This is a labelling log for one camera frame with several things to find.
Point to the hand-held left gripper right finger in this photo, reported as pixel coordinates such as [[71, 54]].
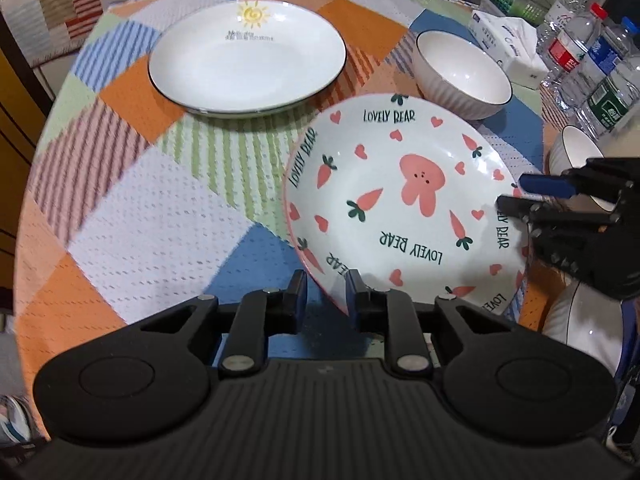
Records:
[[352, 294]]

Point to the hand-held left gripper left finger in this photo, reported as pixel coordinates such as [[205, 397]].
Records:
[[300, 294]]

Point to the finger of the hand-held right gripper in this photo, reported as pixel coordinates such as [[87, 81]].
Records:
[[542, 183], [530, 208]]

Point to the white ribbed bowl black rim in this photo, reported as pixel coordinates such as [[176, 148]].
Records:
[[580, 327], [460, 75], [575, 149]]

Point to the white plate pink bunny print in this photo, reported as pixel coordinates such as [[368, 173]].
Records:
[[400, 150]]

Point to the white plate sun print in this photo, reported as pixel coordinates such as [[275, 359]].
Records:
[[240, 70]]

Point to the green label water bottle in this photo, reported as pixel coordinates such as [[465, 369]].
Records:
[[607, 102]]

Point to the red label water bottle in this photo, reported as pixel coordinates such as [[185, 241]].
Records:
[[570, 50]]

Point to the blue label water bottle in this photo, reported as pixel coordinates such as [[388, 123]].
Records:
[[600, 55]]

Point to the white tissue pack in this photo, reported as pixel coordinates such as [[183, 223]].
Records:
[[500, 35]]

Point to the clear water bottle white cap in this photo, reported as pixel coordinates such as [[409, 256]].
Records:
[[562, 10]]

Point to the colourful patchwork tablecloth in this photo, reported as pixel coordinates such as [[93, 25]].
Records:
[[150, 200]]

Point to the green plastic basket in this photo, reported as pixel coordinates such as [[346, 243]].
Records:
[[520, 2]]

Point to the shoe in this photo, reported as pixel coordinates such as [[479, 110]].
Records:
[[12, 422]]

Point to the wooden cabinet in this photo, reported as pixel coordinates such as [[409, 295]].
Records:
[[15, 135]]

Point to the striped patchwork blanket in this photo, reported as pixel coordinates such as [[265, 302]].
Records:
[[75, 5]]

